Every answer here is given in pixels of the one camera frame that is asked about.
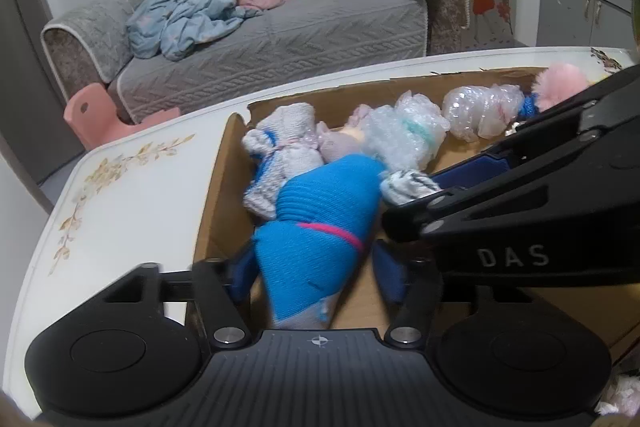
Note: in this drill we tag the bubble wrap bundle green band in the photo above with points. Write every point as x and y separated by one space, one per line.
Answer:
400 132

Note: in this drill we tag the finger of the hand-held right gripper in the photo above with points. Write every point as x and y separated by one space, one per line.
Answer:
425 217
475 169

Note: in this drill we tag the shallow cardboard box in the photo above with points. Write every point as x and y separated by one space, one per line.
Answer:
220 187

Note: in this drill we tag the blue knit roll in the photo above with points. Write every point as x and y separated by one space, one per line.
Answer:
529 106

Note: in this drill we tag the pink plastic stool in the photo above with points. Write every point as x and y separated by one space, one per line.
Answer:
92 117

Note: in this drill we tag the light blue blanket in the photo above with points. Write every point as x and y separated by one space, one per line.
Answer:
195 7

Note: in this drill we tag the clear plastic bundle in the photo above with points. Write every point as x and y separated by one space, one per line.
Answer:
475 109

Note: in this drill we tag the grey quilted sofa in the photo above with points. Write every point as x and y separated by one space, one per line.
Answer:
280 42

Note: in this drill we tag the pinkish grey sock bundle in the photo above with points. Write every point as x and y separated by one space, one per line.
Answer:
340 144

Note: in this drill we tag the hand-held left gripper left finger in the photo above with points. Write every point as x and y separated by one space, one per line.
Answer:
240 277

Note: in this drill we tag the pink fluffy pompom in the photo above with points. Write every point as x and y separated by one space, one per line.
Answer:
560 82

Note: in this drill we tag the grey door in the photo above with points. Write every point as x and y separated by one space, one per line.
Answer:
25 57

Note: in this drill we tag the white knitted sock bundle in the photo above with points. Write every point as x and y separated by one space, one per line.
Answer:
285 142

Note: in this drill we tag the blue knitted sock bundle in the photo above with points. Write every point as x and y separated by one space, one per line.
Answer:
320 217

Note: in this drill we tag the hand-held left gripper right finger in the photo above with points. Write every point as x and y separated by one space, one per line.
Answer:
390 277

